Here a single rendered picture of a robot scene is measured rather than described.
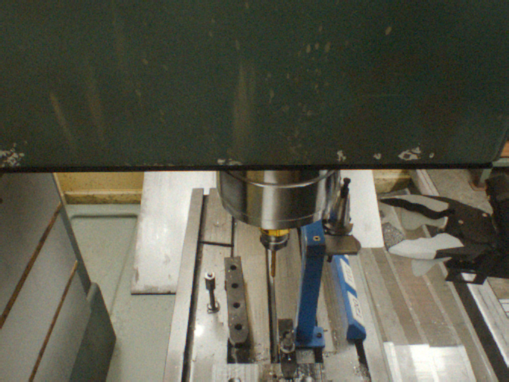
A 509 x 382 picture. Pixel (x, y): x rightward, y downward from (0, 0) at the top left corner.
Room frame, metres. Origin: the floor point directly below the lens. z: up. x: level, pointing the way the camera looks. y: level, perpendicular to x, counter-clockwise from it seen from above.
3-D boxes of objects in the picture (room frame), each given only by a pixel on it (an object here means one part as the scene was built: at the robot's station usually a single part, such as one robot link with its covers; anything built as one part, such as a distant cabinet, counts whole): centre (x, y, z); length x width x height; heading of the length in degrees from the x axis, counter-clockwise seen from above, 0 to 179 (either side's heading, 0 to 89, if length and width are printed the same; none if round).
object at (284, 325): (0.52, -0.07, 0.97); 0.13 x 0.03 x 0.15; 1
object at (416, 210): (0.48, -0.23, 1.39); 0.09 x 0.03 x 0.06; 60
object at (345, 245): (0.60, -0.17, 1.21); 0.07 x 0.05 x 0.01; 91
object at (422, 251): (0.39, -0.22, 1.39); 0.09 x 0.03 x 0.06; 107
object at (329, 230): (0.66, -0.17, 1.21); 0.06 x 0.06 x 0.03
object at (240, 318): (0.68, 0.04, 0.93); 0.26 x 0.05 x 0.06; 6
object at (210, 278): (0.69, 0.10, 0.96); 0.03 x 0.03 x 0.13
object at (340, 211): (0.66, -0.17, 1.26); 0.04 x 0.04 x 0.07
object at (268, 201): (0.46, -0.03, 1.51); 0.16 x 0.16 x 0.12
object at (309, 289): (0.60, -0.12, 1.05); 0.10 x 0.05 x 0.30; 91
